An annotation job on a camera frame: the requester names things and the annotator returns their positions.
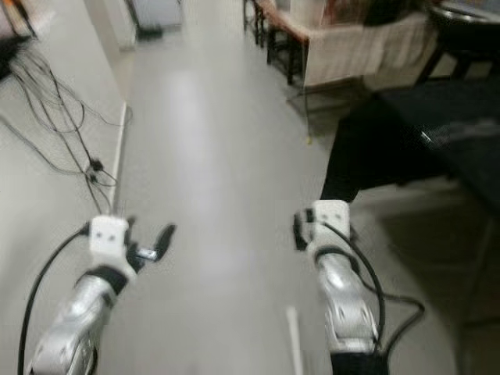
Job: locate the black table cloth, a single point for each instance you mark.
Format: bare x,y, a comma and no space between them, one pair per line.
422,133

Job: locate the black power strip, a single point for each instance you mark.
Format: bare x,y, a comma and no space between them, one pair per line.
12,56

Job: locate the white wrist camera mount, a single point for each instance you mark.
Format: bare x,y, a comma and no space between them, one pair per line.
108,238
330,219

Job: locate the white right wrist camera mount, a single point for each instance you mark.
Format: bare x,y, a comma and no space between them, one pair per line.
330,219

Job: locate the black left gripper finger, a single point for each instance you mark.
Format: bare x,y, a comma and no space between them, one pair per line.
166,242

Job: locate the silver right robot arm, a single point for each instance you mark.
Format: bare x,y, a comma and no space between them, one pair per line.
348,305

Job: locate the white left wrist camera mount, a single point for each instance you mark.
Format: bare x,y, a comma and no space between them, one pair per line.
108,238

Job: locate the black wok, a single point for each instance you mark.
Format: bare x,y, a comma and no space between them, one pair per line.
469,27

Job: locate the dark wooden chair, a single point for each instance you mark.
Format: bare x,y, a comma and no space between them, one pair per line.
281,51

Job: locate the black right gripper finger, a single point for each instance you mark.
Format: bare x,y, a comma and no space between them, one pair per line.
302,230

